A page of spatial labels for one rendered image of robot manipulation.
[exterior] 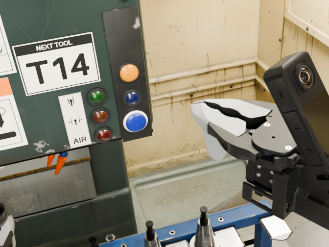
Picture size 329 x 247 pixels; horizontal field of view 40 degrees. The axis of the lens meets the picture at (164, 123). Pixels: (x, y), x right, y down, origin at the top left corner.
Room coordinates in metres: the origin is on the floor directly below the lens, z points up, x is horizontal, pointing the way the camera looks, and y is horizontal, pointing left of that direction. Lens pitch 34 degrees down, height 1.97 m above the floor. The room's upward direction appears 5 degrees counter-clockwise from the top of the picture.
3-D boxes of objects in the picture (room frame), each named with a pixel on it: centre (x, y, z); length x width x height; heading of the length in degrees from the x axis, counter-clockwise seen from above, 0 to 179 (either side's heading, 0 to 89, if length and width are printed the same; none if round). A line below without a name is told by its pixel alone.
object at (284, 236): (0.67, -0.22, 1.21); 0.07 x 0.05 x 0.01; 13
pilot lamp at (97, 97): (0.53, 0.09, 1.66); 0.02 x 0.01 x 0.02; 103
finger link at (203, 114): (0.41, -0.06, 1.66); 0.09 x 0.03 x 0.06; 43
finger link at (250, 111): (0.43, -0.08, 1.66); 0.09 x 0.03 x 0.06; 43
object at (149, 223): (0.60, 0.05, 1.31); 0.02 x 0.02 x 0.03
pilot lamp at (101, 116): (0.53, 0.09, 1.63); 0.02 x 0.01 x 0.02; 103
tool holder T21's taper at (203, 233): (0.63, -0.06, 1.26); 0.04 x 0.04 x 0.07
